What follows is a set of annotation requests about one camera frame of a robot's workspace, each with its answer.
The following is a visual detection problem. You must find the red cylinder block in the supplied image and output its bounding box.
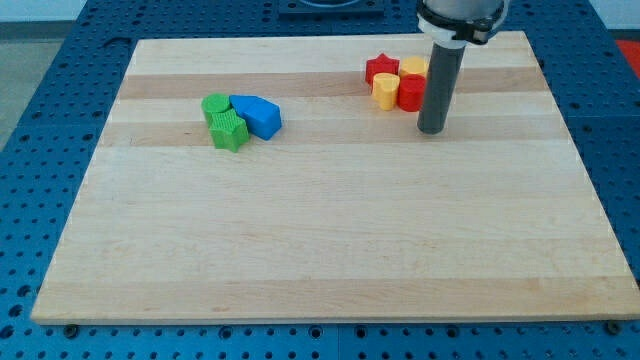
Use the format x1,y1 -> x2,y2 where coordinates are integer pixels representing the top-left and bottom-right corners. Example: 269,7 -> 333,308
397,74 -> 426,112

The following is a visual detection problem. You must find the green star block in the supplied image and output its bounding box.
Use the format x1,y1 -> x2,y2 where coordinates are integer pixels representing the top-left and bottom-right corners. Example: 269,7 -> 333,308
207,109 -> 250,153

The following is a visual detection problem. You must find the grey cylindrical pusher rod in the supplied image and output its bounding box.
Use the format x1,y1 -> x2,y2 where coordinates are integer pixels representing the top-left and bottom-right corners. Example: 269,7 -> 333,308
417,44 -> 465,135

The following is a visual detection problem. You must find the yellow heart block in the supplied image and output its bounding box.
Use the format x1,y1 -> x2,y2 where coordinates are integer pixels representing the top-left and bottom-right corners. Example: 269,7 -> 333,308
371,73 -> 400,111

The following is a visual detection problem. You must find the red star block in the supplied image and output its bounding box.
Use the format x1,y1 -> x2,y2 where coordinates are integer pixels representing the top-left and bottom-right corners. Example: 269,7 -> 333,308
365,53 -> 400,86

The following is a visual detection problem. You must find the blue pentagon block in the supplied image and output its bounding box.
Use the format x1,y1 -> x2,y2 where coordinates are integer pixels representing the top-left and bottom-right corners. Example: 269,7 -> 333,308
243,97 -> 282,140

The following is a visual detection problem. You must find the yellow hexagon block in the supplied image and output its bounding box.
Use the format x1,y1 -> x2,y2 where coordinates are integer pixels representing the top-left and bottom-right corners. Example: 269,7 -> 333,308
398,56 -> 429,78

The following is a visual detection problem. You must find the green cylinder block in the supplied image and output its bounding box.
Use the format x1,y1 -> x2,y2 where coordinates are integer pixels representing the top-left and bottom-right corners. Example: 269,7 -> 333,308
201,93 -> 231,126

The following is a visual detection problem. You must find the wooden board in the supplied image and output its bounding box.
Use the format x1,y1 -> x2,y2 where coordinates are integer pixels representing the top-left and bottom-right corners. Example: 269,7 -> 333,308
31,31 -> 639,325

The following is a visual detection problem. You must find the blue cube block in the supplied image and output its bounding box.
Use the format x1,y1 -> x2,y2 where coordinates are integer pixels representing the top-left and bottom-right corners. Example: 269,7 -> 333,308
229,95 -> 258,119

